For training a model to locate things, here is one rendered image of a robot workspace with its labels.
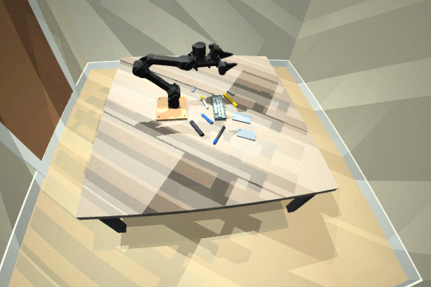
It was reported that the dark grey cylinder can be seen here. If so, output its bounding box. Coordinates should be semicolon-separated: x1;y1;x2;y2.
189;120;204;137

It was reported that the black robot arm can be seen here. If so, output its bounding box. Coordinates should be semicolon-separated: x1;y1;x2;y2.
132;42;220;108

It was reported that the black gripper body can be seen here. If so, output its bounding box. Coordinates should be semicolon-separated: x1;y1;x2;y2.
206;52;225;75

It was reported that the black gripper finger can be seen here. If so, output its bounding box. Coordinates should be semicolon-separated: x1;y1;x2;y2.
225;61;237;73
220;48;233;59

